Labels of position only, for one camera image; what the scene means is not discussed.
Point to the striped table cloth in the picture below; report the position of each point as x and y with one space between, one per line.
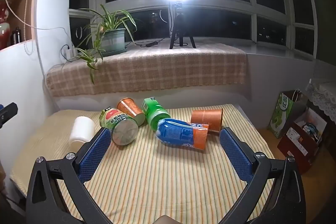
157 176

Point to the green plastic bottle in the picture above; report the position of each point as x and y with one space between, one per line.
155 115

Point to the blue plastic bottle orange cap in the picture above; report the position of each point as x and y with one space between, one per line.
176 134

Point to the potted spider plant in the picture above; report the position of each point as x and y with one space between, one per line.
113 40

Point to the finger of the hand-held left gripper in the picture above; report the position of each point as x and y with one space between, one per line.
8 112

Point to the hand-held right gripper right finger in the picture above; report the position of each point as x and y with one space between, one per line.
236 157

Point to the green paper bag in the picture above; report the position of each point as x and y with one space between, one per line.
282 113

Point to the plaid cloth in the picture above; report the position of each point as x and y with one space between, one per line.
170 69

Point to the wooden shelf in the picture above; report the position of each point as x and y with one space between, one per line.
23 3

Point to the green and red cup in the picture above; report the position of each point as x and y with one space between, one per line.
115 120

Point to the dark bottle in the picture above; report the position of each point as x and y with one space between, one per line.
16 36

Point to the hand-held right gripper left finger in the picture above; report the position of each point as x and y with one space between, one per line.
94 157

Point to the red vase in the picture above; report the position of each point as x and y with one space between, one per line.
4 29

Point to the dark red box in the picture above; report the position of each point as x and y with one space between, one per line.
296 153

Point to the orange cup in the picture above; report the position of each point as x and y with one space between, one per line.
206 118
128 107

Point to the white charger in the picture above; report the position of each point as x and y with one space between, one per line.
71 53

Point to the white lace cloth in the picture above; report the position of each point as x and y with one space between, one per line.
323 98

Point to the white cup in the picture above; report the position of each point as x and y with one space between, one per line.
81 129

